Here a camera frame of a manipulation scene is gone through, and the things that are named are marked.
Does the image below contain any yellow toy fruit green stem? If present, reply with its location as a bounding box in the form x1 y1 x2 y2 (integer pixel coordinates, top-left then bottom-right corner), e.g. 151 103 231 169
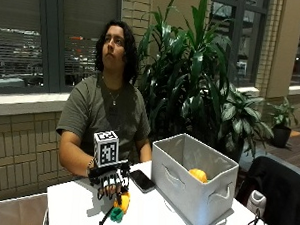
109 190 132 225

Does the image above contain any black smartphone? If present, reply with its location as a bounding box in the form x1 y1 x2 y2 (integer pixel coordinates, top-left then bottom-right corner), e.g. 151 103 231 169
128 169 157 195

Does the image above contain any white marker cube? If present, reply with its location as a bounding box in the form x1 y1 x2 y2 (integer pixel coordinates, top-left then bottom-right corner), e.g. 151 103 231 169
92 129 121 169

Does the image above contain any the person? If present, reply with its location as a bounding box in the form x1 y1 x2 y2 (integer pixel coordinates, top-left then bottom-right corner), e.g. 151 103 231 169
53 18 159 181

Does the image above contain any grey fabric storage box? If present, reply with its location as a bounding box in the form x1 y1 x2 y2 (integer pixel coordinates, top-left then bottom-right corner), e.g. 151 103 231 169
148 132 241 225

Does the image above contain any grey window sill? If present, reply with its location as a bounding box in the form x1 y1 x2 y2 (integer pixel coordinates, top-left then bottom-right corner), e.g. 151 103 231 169
0 89 71 121

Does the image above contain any tall green leafy plant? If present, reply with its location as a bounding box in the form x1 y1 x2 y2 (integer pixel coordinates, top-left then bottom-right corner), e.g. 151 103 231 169
131 0 237 154

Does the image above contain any white bottle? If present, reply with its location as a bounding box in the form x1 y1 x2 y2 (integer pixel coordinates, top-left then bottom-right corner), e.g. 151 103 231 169
246 189 268 219

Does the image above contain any variegated leafy plant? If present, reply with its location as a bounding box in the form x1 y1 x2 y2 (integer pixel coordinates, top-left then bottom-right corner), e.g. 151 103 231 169
217 83 277 160

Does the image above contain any black chair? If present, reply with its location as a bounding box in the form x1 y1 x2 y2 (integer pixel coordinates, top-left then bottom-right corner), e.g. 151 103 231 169
234 153 300 225

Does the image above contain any black plant pot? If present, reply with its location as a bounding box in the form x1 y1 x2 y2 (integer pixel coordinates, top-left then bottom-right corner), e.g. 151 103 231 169
270 125 293 149

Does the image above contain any small potted plant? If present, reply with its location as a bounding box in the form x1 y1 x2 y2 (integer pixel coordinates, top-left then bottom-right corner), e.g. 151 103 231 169
265 96 300 130

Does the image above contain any beaded bracelet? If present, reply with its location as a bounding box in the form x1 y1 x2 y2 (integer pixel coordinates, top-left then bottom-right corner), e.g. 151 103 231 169
86 157 96 173

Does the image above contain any black glove cable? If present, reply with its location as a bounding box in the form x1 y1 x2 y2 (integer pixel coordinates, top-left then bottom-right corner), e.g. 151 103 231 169
95 204 116 225

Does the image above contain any silver necklace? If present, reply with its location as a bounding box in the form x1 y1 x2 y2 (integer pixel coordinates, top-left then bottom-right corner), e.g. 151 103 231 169
101 79 123 107

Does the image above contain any grey window frame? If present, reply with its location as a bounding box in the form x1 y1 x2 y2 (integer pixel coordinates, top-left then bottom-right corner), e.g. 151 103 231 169
0 0 123 101

